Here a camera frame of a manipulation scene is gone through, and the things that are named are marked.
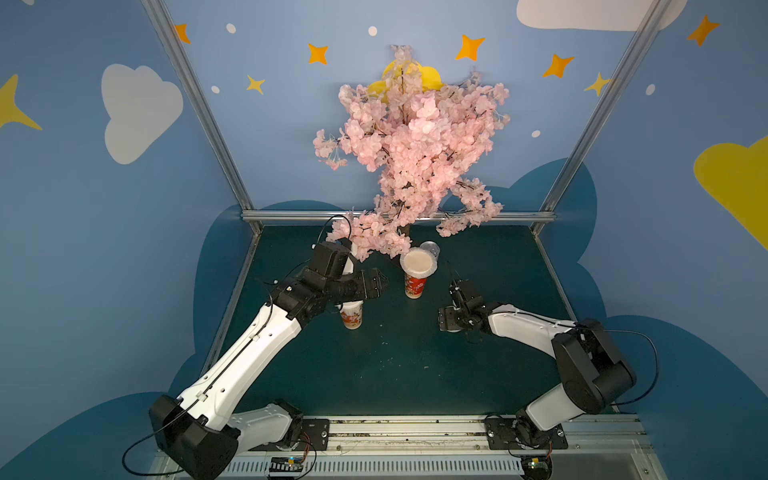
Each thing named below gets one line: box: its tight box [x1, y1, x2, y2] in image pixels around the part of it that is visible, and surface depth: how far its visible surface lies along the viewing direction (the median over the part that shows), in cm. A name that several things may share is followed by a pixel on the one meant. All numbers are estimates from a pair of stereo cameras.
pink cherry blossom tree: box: [314, 44, 510, 263], surface depth 76 cm
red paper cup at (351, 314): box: [340, 300, 364, 330], surface depth 82 cm
